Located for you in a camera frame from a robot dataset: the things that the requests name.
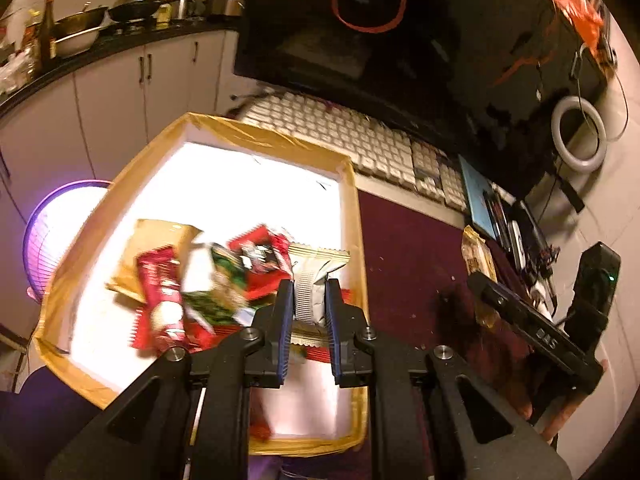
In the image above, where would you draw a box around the person's right hand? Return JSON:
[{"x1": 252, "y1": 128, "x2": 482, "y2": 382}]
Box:
[{"x1": 528, "y1": 366, "x2": 596, "y2": 442}]

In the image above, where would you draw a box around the small red black snack packet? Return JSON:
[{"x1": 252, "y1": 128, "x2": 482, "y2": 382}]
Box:
[{"x1": 227, "y1": 224, "x2": 293, "y2": 301}]

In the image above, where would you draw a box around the black monitor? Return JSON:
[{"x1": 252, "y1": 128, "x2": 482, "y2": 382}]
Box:
[{"x1": 234, "y1": 0, "x2": 606, "y2": 197}]

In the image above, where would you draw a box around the light blue notebook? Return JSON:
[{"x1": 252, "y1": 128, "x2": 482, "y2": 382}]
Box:
[{"x1": 459, "y1": 156, "x2": 496, "y2": 240}]

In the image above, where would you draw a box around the black wok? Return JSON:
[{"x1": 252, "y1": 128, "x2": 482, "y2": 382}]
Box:
[{"x1": 107, "y1": 0, "x2": 164, "y2": 23}]

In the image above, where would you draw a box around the beige computer keyboard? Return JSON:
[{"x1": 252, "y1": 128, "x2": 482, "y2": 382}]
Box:
[{"x1": 240, "y1": 92, "x2": 470, "y2": 214}]

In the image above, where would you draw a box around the dark red table cloth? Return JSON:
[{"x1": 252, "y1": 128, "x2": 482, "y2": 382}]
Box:
[{"x1": 358, "y1": 192, "x2": 532, "y2": 418}]

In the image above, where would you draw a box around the green snack packet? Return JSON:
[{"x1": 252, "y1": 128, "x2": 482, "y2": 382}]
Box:
[{"x1": 182, "y1": 243, "x2": 248, "y2": 326}]

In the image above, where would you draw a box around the gold cardboard box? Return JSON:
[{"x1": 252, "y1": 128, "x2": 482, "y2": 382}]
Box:
[{"x1": 31, "y1": 112, "x2": 371, "y2": 458}]

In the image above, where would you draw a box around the dark sauce bottle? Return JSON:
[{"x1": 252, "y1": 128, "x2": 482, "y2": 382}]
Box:
[{"x1": 38, "y1": 0, "x2": 55, "y2": 68}]

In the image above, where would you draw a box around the white ring light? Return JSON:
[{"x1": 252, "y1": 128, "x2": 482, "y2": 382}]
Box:
[{"x1": 551, "y1": 96, "x2": 608, "y2": 174}]

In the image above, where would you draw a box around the red golden crown snack bar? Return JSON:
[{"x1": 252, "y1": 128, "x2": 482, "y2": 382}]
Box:
[{"x1": 131, "y1": 249, "x2": 186, "y2": 354}]

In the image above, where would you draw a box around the purple basket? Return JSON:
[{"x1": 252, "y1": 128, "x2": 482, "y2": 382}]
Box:
[{"x1": 22, "y1": 180, "x2": 111, "y2": 304}]

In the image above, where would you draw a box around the black pens bundle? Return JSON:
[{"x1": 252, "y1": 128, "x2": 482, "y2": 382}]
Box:
[{"x1": 484, "y1": 190, "x2": 526, "y2": 272}]

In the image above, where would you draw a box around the silver white snack wrapper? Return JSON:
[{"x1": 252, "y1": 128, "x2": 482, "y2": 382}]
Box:
[{"x1": 288, "y1": 243, "x2": 350, "y2": 326}]

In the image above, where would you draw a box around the steel mixing bowl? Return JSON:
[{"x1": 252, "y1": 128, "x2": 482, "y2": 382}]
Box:
[{"x1": 53, "y1": 3, "x2": 107, "y2": 58}]

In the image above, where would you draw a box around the tan biscuit pack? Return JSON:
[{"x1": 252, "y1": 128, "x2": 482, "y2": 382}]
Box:
[{"x1": 105, "y1": 219, "x2": 202, "y2": 304}]

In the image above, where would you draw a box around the large yellow biscuit pack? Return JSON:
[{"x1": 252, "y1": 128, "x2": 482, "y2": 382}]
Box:
[{"x1": 461, "y1": 226, "x2": 498, "y2": 282}]

